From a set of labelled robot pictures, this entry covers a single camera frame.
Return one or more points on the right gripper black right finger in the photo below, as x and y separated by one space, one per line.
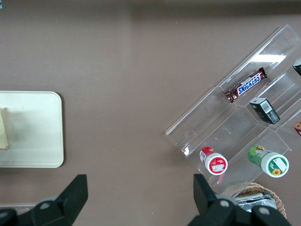
209 207

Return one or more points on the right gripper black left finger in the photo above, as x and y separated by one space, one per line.
68 200

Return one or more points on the triangular sandwich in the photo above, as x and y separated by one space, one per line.
2 129

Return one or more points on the light tan wicker basket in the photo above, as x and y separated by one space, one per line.
279 202

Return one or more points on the cream rectangular plastic tray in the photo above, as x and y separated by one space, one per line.
35 129

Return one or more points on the red label white-cap bottle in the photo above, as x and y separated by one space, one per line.
215 163

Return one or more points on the silver foil container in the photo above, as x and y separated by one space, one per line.
254 200

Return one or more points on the green label white-cap bottle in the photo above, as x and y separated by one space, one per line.
274 163

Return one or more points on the clear acrylic stepped stand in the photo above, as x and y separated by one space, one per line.
235 131

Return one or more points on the small black carton box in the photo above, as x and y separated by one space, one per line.
265 110

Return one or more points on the brown cookie box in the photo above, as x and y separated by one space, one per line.
298 128

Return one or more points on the Snickers chocolate bar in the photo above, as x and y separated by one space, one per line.
248 85

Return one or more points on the dark small packet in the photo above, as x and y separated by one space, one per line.
298 67

